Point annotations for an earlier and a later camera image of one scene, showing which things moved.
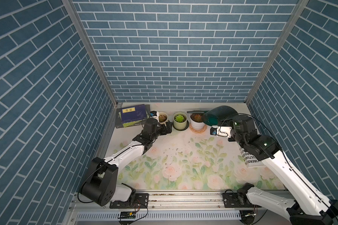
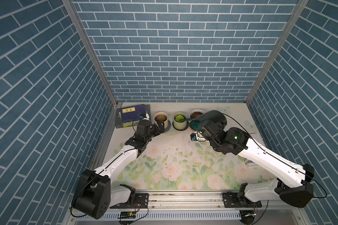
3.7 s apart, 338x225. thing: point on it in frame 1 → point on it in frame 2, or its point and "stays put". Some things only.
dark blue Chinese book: (133, 113) stays put
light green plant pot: (180, 120) stays put
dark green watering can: (215, 116) → (203, 117)
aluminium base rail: (180, 208) stays put
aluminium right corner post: (297, 13) stays put
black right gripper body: (231, 134) → (218, 126)
